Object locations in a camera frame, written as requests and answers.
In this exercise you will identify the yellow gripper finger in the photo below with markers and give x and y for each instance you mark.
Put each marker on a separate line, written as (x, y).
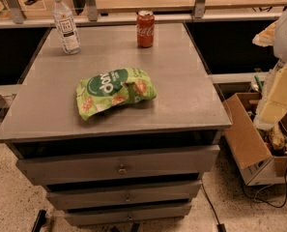
(265, 37)
(273, 105)

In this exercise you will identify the clear plastic water bottle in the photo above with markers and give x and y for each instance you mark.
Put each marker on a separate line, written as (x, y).
(66, 27)

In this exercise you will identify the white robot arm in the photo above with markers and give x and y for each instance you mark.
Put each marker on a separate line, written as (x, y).
(280, 41)

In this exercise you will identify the open cardboard box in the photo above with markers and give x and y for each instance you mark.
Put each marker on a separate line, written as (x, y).
(257, 165)

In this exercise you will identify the red coca-cola can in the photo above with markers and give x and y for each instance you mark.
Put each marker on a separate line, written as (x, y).
(145, 24)

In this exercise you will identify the grey drawer cabinet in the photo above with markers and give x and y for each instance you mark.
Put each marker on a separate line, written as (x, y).
(132, 162)

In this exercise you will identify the green snack chip bag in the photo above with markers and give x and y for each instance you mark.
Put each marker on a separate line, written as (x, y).
(119, 87)

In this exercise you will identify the wooden shelf with metal posts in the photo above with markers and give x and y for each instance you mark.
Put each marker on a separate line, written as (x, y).
(37, 13)

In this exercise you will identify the black object on floor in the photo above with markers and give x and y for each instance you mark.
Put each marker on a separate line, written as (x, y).
(40, 221)

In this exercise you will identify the green handled brush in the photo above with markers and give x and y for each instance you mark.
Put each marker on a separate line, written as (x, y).
(259, 83)

